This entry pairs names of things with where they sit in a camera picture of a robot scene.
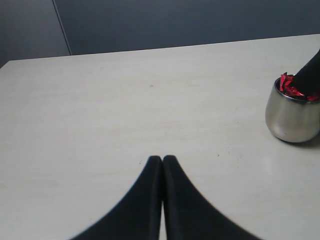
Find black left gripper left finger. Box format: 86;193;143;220
73;155;162;240

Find red candies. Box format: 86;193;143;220
277;72;320;102

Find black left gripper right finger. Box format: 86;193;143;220
163;155;258;240

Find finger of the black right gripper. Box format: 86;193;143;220
292;51;320;96

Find stainless steel cup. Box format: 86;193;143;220
265;74;320;143

